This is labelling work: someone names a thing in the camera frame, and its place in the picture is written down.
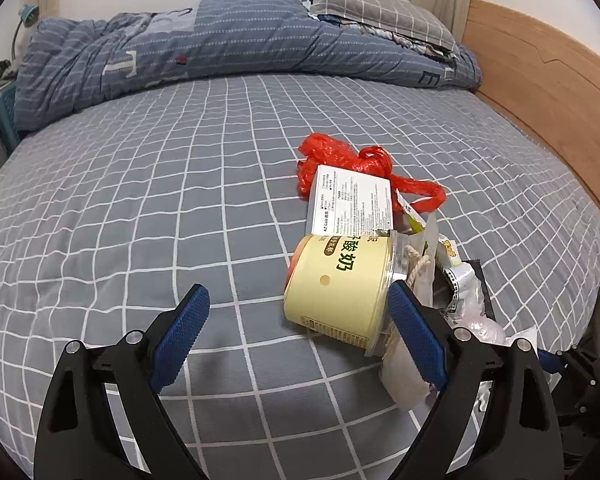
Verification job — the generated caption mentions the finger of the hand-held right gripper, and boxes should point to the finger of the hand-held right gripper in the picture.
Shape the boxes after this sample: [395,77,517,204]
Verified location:
[537,349,588,386]

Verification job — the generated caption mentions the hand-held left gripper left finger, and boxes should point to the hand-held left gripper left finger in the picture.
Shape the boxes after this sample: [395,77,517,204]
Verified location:
[32,284,211,480]

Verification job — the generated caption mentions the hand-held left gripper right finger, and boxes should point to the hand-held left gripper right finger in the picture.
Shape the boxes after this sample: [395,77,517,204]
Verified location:
[386,280,566,480]

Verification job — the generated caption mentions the white wrapper with yellow print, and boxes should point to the white wrapper with yellow print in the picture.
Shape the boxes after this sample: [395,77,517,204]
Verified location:
[432,237,481,311]

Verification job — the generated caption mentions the pale yellow yogurt cup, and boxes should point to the pale yellow yogurt cup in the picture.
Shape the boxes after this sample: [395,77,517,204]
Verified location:
[283,232,398,356]

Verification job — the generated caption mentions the white cardboard box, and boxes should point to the white cardboard box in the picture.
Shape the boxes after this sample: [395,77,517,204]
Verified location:
[307,164,396,238]

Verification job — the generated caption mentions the clear plastic wrapper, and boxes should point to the clear plastic wrapper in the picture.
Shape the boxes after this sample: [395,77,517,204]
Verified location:
[379,215,442,411]

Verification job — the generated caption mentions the crumpled white plastic film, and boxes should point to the crumpled white plastic film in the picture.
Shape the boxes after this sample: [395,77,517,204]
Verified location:
[447,305,540,353]

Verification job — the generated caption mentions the small green yellow sachet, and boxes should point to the small green yellow sachet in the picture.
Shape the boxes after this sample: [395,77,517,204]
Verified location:
[392,190,428,235]

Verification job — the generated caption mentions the grey checked bed sheet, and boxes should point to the grey checked bed sheet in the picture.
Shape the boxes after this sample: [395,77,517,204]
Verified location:
[0,72,600,480]

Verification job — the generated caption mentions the red mesh bag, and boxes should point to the red mesh bag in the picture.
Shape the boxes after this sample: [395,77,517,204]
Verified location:
[296,132,447,213]

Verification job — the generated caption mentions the wooden headboard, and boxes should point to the wooden headboard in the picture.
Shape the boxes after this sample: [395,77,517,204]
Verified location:
[460,0,600,233]

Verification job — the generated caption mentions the blue storage box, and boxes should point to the blue storage box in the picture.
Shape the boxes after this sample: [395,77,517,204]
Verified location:
[0,80,22,147]

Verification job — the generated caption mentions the blue striped quilt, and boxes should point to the blue striped quilt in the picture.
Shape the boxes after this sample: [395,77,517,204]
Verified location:
[12,0,482,133]

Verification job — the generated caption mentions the grey checked pillow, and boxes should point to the grey checked pillow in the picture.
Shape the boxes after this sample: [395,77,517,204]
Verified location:
[307,0,461,56]

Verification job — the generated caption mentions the teal desk lamp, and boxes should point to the teal desk lamp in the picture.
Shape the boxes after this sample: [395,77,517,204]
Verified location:
[10,4,42,61]

